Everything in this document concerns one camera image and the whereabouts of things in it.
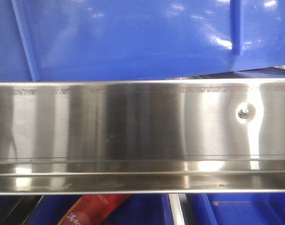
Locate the blue bin lower left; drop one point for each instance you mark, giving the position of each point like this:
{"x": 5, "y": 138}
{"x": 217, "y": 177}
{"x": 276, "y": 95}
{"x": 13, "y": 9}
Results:
{"x": 138, "y": 209}

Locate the white shelf divider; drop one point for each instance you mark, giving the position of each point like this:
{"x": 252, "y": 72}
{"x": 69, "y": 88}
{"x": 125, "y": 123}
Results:
{"x": 176, "y": 210}

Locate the large blue plastic bin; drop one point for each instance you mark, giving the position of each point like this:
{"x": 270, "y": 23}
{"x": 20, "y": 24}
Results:
{"x": 101, "y": 40}

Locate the red snack package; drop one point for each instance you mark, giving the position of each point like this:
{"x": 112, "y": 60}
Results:
{"x": 92, "y": 209}

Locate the silver screw on rail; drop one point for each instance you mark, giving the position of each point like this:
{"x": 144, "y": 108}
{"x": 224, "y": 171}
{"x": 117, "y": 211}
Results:
{"x": 243, "y": 113}

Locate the blue bin lower right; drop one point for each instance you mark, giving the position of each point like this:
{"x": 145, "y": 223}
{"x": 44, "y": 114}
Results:
{"x": 238, "y": 208}

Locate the stainless steel shelf rail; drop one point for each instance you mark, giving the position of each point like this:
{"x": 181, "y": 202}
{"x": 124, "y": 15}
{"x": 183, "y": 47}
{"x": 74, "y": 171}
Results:
{"x": 176, "y": 136}

